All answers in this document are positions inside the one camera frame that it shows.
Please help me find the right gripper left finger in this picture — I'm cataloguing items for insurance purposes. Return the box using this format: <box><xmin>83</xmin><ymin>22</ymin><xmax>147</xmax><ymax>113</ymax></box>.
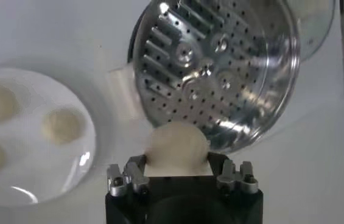
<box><xmin>107</xmin><ymin>154</ymin><xmax>151</xmax><ymax>198</ymax></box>

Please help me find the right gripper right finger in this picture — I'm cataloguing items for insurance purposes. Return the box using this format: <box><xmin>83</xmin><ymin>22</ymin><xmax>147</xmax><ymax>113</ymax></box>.
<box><xmin>207</xmin><ymin>151</ymin><xmax>260</xmax><ymax>195</ymax></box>

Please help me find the glass lid with white handle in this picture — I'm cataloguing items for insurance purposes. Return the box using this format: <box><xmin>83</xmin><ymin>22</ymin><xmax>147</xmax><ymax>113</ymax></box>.
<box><xmin>287</xmin><ymin>0</ymin><xmax>337</xmax><ymax>63</ymax></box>

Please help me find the perforated steel steamer basket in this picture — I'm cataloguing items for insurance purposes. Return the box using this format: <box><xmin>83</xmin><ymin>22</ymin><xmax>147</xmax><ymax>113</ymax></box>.
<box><xmin>107</xmin><ymin>0</ymin><xmax>302</xmax><ymax>155</ymax></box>

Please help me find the white round plate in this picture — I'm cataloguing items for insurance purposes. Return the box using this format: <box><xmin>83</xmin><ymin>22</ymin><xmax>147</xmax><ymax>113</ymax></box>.
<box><xmin>0</xmin><ymin>67</ymin><xmax>97</xmax><ymax>208</ymax></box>

